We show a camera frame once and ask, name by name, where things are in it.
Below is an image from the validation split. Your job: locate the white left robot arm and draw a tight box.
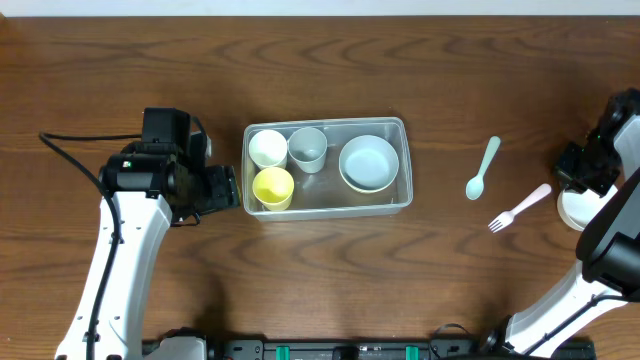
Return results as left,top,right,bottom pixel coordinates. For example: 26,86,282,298
55,107,241,359

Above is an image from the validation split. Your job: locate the mint green plastic spoon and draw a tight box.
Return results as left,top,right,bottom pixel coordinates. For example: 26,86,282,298
465,136,501,200

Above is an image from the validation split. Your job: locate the white plastic bowl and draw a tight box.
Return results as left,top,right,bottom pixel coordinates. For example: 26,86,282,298
557,185,618,231

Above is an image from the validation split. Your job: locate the clear plastic container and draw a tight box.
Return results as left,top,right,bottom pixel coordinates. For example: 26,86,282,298
242,117,413,221

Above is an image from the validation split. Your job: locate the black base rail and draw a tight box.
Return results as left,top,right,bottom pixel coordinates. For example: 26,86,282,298
205,335,478,360

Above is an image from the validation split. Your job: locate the grey plastic bowl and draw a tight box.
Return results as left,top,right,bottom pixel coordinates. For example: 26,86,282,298
339,135,400,182

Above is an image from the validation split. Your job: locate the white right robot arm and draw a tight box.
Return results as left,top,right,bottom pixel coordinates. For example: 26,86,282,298
485,88,639,358

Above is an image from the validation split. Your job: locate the yellow plastic cup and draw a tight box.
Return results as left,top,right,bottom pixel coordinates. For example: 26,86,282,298
252,167,295,211

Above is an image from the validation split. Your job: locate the yellow plastic bowl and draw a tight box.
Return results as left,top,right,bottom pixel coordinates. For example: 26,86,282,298
341,173,396,194

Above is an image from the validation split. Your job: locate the pink plastic fork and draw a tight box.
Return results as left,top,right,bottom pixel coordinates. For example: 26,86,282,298
488,183,552,233

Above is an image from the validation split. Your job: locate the grey plastic cup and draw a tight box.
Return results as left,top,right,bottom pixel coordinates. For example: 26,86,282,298
288,127,328,174

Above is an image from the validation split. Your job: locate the cream plastic cup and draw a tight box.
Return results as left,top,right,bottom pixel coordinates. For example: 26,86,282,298
249,130,288,169

